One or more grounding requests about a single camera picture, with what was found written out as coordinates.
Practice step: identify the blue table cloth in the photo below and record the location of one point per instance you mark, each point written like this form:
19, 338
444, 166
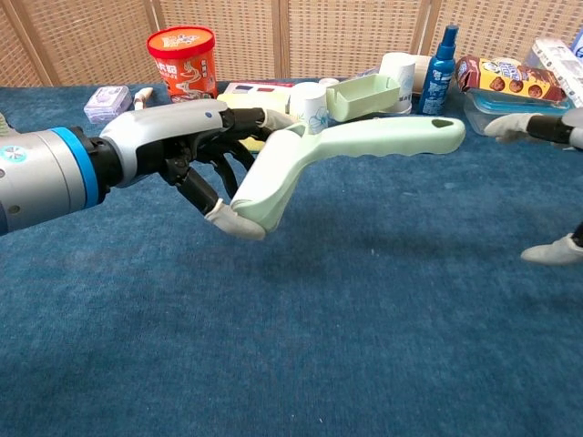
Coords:
291, 318

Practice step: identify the paper cup with blue flower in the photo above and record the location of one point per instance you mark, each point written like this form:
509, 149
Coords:
309, 107

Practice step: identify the green lint roller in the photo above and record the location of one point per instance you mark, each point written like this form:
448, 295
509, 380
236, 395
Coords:
387, 136

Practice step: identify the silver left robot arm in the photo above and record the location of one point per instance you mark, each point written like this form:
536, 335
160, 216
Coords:
45, 177

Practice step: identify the blue spray bottle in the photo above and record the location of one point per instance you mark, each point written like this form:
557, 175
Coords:
437, 77

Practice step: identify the small white cap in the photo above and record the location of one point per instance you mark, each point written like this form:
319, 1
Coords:
329, 82

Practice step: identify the yellow green sponge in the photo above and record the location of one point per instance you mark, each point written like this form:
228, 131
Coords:
250, 101
252, 145

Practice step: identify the flat white red box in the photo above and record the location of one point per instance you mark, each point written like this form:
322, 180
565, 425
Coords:
255, 86

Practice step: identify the purple plastic soap box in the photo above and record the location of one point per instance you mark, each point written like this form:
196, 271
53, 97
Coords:
107, 102

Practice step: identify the brown cookie box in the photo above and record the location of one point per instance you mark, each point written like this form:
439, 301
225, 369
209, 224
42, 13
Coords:
510, 79

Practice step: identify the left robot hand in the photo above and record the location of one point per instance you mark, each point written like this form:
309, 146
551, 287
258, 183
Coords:
150, 132

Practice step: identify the clear container with blue lid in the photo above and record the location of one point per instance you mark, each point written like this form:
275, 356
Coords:
496, 104

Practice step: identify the light green plastic tray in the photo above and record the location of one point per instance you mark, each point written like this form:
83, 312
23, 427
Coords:
364, 98

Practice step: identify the light blue package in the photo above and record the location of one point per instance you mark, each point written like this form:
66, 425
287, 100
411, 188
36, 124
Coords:
577, 44

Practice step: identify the white paper cup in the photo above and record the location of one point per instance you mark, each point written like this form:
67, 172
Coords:
403, 73

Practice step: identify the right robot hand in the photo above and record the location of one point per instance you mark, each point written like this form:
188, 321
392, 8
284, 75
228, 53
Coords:
546, 127

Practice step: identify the white patterned tissue pack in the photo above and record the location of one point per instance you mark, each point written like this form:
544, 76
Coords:
567, 68

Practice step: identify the woven rattan folding screen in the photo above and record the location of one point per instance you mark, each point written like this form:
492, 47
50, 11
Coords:
341, 36

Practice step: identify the red instant noodle cup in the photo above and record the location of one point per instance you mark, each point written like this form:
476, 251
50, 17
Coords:
184, 64

